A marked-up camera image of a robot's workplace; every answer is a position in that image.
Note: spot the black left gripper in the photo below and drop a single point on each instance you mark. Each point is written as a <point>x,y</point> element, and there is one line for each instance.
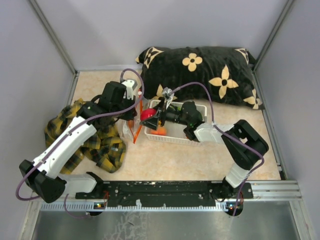
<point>130,116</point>

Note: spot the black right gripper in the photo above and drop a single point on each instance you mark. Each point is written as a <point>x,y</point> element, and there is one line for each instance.
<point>153,122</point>

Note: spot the red apple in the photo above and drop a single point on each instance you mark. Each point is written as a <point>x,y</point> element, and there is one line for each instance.
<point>147,113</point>

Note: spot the white perforated plastic basket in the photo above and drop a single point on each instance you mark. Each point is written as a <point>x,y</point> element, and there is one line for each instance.
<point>174,132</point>

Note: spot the clear zip bag orange zipper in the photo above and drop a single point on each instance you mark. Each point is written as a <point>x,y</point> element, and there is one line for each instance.
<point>130,130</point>

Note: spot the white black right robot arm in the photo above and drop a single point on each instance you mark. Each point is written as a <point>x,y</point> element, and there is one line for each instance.
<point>243,142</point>

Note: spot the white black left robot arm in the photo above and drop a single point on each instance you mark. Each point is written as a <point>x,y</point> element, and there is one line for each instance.
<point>83,129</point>

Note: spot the orange tangerine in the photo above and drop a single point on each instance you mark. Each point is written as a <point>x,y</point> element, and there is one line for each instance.
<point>161,131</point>

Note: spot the yellow black plaid shirt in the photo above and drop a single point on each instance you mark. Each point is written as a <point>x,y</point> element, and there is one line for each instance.
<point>105,148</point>

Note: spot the black floral plush pillow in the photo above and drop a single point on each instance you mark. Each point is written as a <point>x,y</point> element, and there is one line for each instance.
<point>223,74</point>

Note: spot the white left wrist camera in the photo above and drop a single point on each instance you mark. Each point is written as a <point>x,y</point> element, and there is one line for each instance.
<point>130,88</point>

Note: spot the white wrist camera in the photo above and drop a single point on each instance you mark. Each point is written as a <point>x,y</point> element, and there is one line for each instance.
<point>130,88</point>
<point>168,95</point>

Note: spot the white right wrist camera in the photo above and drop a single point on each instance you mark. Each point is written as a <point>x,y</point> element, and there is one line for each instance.
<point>168,95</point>

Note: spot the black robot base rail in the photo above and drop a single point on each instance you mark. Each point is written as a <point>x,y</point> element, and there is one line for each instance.
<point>157,194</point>

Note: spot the aluminium frame rail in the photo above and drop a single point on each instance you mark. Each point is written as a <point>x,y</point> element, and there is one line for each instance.
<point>252,191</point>

